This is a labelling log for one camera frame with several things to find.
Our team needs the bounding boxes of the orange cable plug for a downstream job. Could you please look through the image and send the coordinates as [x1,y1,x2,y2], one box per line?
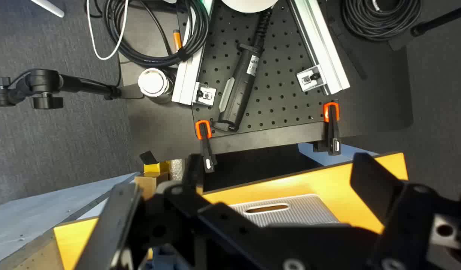
[172,29,185,54]

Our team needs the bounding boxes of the orange black bar clamp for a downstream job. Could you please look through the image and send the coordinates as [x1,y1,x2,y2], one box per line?
[194,119,218,174]
[314,101,343,156]

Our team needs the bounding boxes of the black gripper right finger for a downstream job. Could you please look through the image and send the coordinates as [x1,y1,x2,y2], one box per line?
[349,152,407,237]

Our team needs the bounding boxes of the aluminium profile rail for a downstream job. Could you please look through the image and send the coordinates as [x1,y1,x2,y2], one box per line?
[170,0,212,107]
[289,0,353,96]

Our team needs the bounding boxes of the black perforated breadboard plate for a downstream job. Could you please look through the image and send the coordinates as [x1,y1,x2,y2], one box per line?
[191,0,364,155]

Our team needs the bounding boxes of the black rod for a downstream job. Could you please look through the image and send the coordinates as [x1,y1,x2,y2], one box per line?
[409,3,461,39]

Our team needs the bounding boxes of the black cable connector block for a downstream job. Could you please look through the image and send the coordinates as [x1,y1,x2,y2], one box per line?
[217,9,275,134]

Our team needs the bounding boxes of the thin black cable coil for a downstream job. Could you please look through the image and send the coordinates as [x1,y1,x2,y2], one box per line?
[341,0,425,42]

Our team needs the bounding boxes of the blue pad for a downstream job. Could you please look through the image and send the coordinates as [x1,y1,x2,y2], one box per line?
[296,141,380,168]

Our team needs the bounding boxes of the white round cap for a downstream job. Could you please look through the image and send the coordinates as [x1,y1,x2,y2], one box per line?
[137,66,172,99]

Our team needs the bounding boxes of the thick black cable coil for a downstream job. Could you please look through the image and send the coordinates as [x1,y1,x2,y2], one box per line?
[101,0,212,69]

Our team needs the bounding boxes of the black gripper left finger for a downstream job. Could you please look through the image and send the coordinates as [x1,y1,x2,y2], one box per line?
[182,152,205,195]

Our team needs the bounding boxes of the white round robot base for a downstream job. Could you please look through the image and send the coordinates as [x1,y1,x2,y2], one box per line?
[221,0,281,15]

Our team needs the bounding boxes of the white plastic basket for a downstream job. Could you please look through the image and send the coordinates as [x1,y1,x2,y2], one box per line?
[229,194,341,230]

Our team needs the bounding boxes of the white cable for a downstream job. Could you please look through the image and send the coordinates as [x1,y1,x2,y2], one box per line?
[86,0,132,63]

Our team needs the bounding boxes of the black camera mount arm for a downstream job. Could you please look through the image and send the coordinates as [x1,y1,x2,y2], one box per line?
[0,68,125,111]

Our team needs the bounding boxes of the grey metal bar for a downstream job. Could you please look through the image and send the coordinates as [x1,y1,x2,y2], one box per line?
[30,0,68,20]

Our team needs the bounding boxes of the white tagged rail bracket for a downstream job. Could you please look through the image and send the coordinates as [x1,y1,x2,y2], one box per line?
[295,65,326,95]
[194,83,218,108]

